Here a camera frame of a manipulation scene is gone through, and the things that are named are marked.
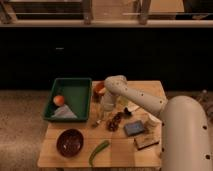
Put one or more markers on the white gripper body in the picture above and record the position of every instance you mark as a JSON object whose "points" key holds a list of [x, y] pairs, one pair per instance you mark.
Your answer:
{"points": [[108, 103]]}

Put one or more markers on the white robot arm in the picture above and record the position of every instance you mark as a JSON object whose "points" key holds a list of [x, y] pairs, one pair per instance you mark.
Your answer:
{"points": [[185, 138]]}

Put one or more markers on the orange bowl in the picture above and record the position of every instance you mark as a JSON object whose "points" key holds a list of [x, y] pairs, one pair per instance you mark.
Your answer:
{"points": [[99, 89]]}

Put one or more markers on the dark purple bowl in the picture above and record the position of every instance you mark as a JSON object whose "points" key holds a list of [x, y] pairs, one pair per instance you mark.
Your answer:
{"points": [[69, 143]]}

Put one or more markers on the light green object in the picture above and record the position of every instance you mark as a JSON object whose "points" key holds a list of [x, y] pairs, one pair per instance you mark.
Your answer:
{"points": [[122, 102]]}

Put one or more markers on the dark grape bunch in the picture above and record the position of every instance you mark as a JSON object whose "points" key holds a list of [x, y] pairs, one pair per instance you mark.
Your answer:
{"points": [[113, 124]]}

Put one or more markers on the white black spoon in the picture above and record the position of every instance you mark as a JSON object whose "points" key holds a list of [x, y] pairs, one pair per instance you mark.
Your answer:
{"points": [[130, 109]]}

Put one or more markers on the green plastic tray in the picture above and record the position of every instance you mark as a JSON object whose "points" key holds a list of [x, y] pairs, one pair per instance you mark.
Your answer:
{"points": [[77, 95]]}

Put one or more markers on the blue sponge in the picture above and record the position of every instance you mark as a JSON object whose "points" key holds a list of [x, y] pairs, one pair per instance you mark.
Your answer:
{"points": [[134, 128]]}

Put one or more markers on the wooden table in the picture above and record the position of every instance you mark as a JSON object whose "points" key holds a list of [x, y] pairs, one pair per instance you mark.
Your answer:
{"points": [[121, 153]]}

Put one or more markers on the grey cloth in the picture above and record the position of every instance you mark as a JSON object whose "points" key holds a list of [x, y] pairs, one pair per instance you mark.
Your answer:
{"points": [[64, 112]]}

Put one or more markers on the white cup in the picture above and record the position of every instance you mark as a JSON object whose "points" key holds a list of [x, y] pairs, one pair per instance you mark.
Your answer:
{"points": [[152, 121]]}

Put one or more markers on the orange fruit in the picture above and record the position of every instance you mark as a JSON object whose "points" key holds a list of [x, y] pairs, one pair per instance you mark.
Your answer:
{"points": [[59, 100]]}

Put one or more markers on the brown wooden block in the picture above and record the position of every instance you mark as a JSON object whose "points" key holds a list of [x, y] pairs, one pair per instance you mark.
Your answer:
{"points": [[144, 141]]}

